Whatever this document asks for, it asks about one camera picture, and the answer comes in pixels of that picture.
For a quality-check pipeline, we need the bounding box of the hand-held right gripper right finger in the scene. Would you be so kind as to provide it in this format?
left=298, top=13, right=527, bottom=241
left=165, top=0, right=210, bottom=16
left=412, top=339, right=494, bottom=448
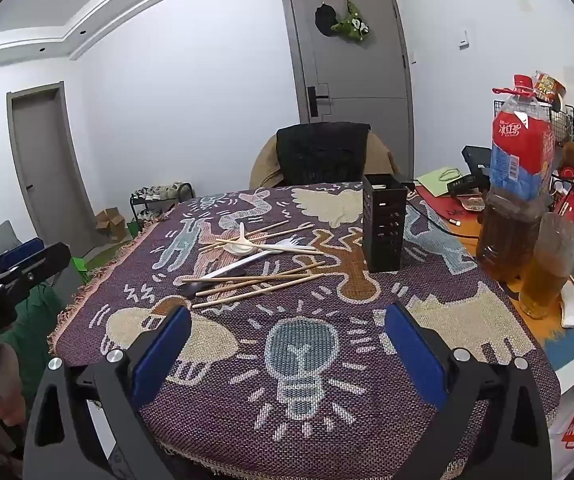
left=384, top=303, right=552, bottom=480

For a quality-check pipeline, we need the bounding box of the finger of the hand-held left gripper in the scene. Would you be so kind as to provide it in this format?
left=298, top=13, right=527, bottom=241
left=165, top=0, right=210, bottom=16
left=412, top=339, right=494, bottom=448
left=0, top=242, right=72, bottom=295
left=0, top=238, right=47, bottom=279

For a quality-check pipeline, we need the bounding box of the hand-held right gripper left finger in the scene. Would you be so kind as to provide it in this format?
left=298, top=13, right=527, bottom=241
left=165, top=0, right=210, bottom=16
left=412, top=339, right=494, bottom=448
left=23, top=305, right=193, bottom=480

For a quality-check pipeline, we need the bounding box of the black perforated utensil holder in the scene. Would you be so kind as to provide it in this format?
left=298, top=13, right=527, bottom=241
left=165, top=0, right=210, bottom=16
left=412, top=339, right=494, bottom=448
left=362, top=173, right=409, bottom=273

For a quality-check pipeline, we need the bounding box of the bunch of wooden chopsticks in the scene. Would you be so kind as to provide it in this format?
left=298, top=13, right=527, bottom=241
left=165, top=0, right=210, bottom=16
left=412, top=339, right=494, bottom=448
left=187, top=220, right=328, bottom=310

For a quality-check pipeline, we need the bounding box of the white plastic fork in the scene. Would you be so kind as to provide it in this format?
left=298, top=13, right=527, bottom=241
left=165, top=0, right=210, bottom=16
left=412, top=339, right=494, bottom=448
left=206, top=239, right=290, bottom=280

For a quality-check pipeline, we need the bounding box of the pale grey box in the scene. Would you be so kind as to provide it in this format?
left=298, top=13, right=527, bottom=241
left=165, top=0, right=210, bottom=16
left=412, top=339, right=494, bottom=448
left=42, top=260, right=88, bottom=306

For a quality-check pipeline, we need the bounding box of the green plastic stool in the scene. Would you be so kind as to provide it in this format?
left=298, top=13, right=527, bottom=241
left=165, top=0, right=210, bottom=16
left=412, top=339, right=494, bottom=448
left=70, top=256, right=90, bottom=286

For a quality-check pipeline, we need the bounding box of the person's green clothing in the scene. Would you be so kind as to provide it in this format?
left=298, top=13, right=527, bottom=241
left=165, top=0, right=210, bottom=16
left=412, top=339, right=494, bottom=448
left=2, top=280, right=70, bottom=396

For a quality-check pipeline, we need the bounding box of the green floor mat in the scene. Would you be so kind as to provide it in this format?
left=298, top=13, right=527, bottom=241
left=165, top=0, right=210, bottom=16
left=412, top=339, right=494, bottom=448
left=87, top=242, right=135, bottom=271

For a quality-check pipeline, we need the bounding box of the cardboard box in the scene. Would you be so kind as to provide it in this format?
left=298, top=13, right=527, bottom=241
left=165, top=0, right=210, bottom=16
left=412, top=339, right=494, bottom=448
left=94, top=207, right=128, bottom=241

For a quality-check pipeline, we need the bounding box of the plain grey door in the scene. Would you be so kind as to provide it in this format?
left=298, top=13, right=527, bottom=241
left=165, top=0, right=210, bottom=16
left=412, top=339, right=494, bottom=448
left=7, top=82, right=95, bottom=233

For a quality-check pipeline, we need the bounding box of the printed purple blanket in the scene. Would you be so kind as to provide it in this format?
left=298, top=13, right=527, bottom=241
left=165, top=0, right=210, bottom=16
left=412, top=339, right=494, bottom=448
left=50, top=182, right=562, bottom=480

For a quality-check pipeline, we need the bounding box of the row of pale shoes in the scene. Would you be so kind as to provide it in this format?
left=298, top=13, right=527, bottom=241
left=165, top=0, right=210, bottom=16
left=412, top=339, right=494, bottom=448
left=134, top=182, right=190, bottom=201

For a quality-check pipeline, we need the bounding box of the red printed mat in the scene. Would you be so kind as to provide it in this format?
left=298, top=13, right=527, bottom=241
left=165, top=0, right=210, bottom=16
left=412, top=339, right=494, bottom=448
left=414, top=187, right=485, bottom=233

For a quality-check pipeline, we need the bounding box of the glass of tea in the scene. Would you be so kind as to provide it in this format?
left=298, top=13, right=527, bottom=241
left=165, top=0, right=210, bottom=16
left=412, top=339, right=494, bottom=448
left=519, top=212, right=574, bottom=318

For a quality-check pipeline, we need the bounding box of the black shoe rack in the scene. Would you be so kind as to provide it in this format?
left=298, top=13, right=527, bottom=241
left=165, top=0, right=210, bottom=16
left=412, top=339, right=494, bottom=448
left=130, top=182, right=195, bottom=226

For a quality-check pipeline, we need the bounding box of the white folded tissue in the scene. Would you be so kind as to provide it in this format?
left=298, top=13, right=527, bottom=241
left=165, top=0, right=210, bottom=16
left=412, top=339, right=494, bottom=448
left=559, top=275, right=574, bottom=328

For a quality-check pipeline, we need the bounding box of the black box device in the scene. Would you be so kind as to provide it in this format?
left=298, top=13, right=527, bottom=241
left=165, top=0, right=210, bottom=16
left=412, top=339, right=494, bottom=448
left=462, top=145, right=492, bottom=171

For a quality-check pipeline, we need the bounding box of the black office chair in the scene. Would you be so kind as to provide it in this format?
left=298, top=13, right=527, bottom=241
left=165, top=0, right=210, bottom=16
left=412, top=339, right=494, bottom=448
left=276, top=122, right=372, bottom=186

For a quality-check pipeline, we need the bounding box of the large red label tea bottle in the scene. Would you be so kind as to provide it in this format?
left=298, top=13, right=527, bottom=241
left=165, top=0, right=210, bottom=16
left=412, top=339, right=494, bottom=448
left=476, top=74, right=558, bottom=283

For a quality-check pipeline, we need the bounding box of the grey door with lock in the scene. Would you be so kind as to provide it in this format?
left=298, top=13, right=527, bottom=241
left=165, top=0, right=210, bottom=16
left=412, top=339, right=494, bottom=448
left=281, top=0, right=415, bottom=181

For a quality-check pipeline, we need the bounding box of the snack packet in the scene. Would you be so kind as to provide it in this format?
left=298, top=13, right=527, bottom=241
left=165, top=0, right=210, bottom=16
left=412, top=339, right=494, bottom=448
left=532, top=71, right=568, bottom=103

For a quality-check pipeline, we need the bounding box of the green plush toy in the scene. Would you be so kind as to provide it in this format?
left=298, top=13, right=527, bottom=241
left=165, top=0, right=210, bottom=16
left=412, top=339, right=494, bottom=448
left=331, top=0, right=373, bottom=43

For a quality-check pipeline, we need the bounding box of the black hat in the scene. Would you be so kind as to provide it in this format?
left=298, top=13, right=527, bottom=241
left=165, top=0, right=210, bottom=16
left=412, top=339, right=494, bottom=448
left=314, top=4, right=339, bottom=37

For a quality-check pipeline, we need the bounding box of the black cable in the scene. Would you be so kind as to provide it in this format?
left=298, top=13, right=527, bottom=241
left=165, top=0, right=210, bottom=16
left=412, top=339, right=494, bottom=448
left=406, top=195, right=482, bottom=241

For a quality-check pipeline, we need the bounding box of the black door lock handle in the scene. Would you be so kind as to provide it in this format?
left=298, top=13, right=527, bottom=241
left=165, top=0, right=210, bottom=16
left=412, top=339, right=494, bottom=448
left=307, top=86, right=329, bottom=117

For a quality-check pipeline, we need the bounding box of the black wire basket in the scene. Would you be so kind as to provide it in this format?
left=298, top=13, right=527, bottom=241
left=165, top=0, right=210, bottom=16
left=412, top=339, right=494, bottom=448
left=492, top=100, right=574, bottom=146

